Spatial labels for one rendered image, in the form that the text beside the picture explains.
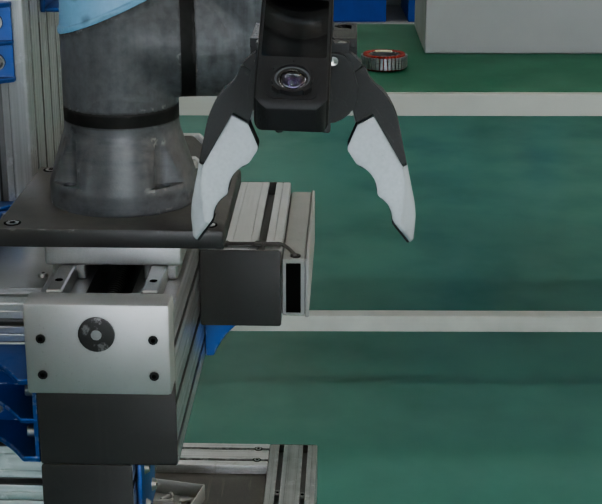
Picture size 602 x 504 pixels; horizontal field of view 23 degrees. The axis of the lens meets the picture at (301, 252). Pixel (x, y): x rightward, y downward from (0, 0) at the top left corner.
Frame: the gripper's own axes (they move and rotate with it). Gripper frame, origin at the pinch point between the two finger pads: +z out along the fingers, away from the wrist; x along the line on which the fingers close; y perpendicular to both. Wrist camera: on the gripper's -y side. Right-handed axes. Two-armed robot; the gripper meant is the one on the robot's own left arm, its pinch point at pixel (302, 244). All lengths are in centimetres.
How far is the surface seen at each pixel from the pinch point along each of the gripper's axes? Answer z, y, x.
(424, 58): 40, 266, -21
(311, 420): 115, 214, 5
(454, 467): 115, 192, -26
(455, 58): 40, 266, -29
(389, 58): 37, 249, -12
